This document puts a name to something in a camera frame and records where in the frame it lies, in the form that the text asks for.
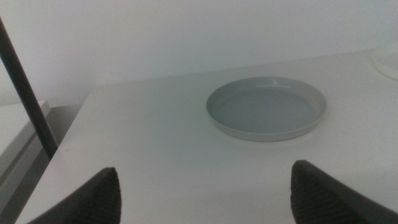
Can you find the dark metal pole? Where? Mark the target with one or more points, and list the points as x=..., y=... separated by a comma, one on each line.
x=25, y=90

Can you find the grey shallow bowl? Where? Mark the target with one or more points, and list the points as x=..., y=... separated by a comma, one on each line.
x=264, y=112

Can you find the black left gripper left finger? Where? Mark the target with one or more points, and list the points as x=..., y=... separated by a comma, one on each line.
x=96, y=202

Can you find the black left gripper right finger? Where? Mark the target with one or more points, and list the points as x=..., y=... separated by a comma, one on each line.
x=320, y=199

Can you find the white shallow bowl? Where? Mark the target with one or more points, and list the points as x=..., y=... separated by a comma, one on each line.
x=388, y=60

